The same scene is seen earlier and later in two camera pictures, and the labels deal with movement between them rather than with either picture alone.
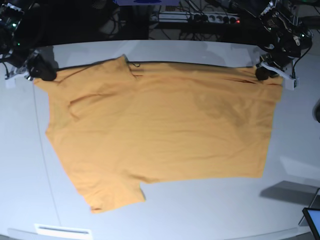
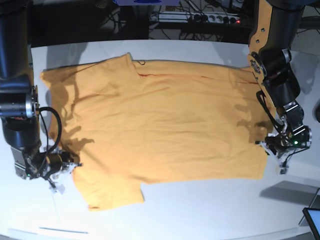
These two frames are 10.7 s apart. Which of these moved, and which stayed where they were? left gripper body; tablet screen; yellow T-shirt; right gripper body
Moved: right gripper body; left gripper body
Stayed: tablet screen; yellow T-shirt
